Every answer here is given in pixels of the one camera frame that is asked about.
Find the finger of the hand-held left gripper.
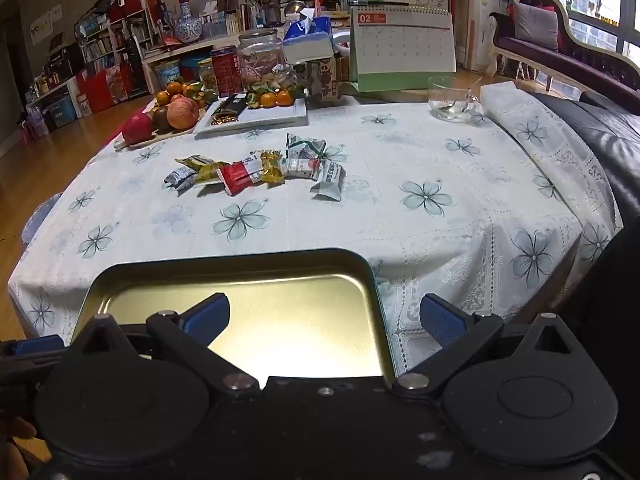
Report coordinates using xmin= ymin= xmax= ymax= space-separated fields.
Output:
xmin=0 ymin=336 xmax=66 ymax=362

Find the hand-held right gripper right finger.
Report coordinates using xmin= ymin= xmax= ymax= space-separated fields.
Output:
xmin=391 ymin=293 xmax=577 ymax=401

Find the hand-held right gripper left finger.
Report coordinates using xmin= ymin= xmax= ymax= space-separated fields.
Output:
xmin=70 ymin=291 xmax=262 ymax=399

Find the gold metal tin tray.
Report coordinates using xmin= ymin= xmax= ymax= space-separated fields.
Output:
xmin=70 ymin=248 xmax=397 ymax=392

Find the grey white snack packet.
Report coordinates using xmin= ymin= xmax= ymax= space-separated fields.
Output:
xmin=164 ymin=167 xmax=199 ymax=192

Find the yellow green snack packet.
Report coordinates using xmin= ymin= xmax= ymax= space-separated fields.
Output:
xmin=174 ymin=154 xmax=230 ymax=184

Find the brown patterned snack packet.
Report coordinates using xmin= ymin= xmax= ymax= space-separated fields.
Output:
xmin=257 ymin=150 xmax=286 ymax=187

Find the white snack packet red end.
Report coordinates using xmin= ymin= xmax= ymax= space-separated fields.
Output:
xmin=279 ymin=157 xmax=326 ymax=179

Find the white green snack packet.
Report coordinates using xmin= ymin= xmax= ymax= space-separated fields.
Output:
xmin=309 ymin=159 xmax=347 ymax=203
xmin=284 ymin=133 xmax=327 ymax=161

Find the white floral tablecloth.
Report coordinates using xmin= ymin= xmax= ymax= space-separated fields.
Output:
xmin=7 ymin=82 xmax=624 ymax=377

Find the dark red apple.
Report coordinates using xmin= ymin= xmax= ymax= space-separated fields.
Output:
xmin=122 ymin=112 xmax=154 ymax=144

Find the pink yellow apple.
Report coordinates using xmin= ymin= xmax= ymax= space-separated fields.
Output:
xmin=167 ymin=97 xmax=200 ymax=130

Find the white rectangular plate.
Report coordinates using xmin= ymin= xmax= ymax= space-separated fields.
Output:
xmin=193 ymin=97 xmax=309 ymax=135

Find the clear glass cup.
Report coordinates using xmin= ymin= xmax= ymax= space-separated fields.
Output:
xmin=427 ymin=75 xmax=484 ymax=121

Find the blue storage box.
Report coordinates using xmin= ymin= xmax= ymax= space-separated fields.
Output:
xmin=49 ymin=96 xmax=77 ymax=129

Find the small jar of nuts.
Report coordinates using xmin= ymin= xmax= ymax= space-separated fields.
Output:
xmin=198 ymin=58 xmax=219 ymax=94

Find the blue bucket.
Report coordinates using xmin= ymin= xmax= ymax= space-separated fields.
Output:
xmin=154 ymin=59 xmax=182 ymax=89

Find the red drink can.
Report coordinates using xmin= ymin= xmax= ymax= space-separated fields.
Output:
xmin=210 ymin=45 xmax=241 ymax=97

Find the clear plastic cup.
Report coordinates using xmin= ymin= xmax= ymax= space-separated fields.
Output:
xmin=278 ymin=67 xmax=302 ymax=94

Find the red paper bag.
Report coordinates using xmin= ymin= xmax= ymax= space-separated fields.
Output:
xmin=77 ymin=62 xmax=135 ymax=114

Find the brown patterned container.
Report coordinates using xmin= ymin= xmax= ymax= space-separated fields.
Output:
xmin=304 ymin=57 xmax=344 ymax=101

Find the large glass jar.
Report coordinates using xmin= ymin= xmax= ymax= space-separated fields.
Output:
xmin=237 ymin=29 xmax=286 ymax=89

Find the white low cabinet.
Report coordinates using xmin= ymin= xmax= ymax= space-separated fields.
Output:
xmin=142 ymin=34 xmax=242 ymax=94

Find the green desk calendar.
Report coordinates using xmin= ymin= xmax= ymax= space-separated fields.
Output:
xmin=348 ymin=3 xmax=457 ymax=93

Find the blue white porcelain vase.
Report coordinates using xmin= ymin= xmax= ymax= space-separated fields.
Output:
xmin=174 ymin=2 xmax=204 ymax=44

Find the cluttered bookshelf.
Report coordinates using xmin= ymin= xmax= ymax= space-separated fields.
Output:
xmin=74 ymin=6 xmax=153 ymax=97

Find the blue white tissue box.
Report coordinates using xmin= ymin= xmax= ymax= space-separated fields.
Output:
xmin=282 ymin=15 xmax=334 ymax=64

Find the purple chaise longue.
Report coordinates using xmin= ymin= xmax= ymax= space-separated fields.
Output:
xmin=487 ymin=0 xmax=640 ymax=94

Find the grey cushion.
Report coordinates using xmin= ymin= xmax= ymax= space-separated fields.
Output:
xmin=512 ymin=2 xmax=560 ymax=51

